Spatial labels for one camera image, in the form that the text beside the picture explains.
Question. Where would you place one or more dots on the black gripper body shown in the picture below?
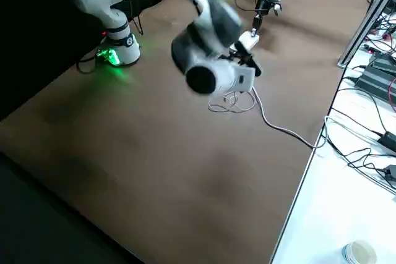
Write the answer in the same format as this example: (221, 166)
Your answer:
(247, 61)
(262, 6)

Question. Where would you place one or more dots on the white power strip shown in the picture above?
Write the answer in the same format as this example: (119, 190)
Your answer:
(249, 41)

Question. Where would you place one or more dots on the large black power supply box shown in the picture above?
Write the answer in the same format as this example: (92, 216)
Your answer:
(374, 83)

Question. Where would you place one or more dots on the small black power supply box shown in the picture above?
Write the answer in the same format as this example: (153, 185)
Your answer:
(383, 63)

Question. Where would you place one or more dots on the small black power adapter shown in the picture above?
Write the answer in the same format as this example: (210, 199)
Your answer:
(390, 172)

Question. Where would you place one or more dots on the white paper cup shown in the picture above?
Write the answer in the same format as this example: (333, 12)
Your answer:
(359, 253)

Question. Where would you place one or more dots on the aluminium frame post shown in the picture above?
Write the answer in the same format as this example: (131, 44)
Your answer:
(355, 44)

